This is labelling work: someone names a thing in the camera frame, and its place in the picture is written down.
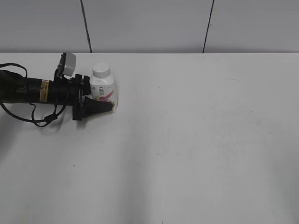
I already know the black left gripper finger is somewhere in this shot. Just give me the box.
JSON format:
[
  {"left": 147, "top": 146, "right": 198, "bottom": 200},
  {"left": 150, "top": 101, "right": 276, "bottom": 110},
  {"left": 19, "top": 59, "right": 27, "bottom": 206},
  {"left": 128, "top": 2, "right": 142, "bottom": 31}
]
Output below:
[{"left": 82, "top": 97, "right": 113, "bottom": 118}]

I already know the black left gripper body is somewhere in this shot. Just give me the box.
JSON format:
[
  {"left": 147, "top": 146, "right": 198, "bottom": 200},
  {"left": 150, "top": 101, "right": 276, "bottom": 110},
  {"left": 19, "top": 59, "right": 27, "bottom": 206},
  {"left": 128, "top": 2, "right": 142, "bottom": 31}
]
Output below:
[{"left": 50, "top": 74, "right": 90, "bottom": 121}]

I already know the white yili yogurt bottle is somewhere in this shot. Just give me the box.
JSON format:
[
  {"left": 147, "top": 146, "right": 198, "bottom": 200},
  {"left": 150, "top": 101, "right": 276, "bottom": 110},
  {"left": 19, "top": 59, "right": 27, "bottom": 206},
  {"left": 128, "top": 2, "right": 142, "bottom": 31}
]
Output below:
[{"left": 90, "top": 69, "right": 119, "bottom": 112}]

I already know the white screw cap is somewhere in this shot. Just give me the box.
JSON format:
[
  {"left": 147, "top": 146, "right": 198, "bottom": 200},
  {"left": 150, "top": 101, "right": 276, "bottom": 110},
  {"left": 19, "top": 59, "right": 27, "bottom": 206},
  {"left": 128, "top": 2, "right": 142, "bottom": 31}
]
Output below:
[{"left": 92, "top": 63, "right": 111, "bottom": 78}]

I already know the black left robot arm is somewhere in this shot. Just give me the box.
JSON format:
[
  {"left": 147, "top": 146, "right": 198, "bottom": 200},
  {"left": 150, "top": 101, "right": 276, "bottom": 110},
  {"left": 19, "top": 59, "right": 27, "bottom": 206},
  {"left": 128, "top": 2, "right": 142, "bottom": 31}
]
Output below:
[{"left": 0, "top": 70, "right": 113, "bottom": 127}]

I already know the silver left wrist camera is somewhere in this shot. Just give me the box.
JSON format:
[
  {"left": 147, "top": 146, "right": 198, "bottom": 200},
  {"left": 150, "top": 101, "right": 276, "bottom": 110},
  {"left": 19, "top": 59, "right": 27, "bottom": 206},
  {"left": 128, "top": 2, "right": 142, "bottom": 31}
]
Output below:
[{"left": 56, "top": 51, "right": 76, "bottom": 77}]

